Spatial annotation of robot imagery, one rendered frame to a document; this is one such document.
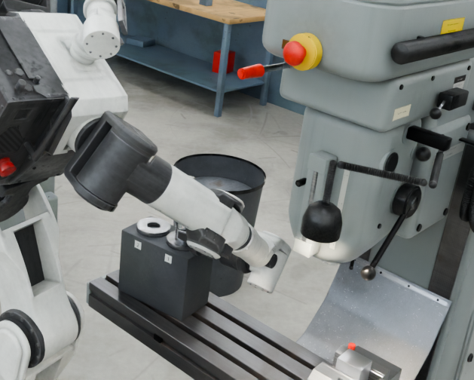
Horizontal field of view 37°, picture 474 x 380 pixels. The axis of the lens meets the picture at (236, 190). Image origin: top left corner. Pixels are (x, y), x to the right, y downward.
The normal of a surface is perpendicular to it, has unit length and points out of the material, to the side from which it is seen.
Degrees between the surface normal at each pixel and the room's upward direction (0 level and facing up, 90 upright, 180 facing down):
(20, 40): 35
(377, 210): 90
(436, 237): 90
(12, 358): 90
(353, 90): 90
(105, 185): 77
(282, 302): 0
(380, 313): 63
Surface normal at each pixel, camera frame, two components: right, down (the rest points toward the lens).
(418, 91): 0.75, 0.35
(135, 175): 0.40, 0.39
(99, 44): 0.15, 0.78
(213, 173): 0.08, 0.36
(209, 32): -0.65, 0.24
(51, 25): 0.56, -0.57
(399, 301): -0.52, -0.19
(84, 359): 0.11, -0.90
